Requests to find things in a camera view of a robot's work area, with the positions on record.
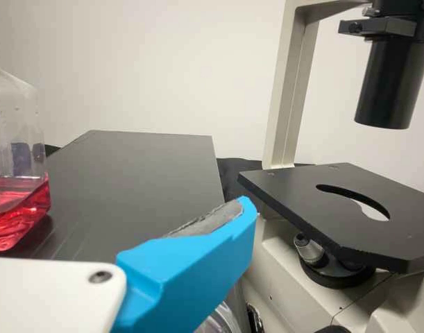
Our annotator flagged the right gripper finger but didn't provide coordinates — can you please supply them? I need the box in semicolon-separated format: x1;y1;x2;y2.
104;196;259;333

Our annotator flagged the petri dish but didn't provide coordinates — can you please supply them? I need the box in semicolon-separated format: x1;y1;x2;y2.
199;296;241;333

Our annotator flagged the black platform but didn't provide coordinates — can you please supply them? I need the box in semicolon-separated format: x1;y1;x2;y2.
0;130;227;275

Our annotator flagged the cream microscope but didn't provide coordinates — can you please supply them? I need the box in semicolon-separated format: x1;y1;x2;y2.
232;0;424;333

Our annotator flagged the red liquid bottle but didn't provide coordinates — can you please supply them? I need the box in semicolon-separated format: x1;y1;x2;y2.
0;21;52;253

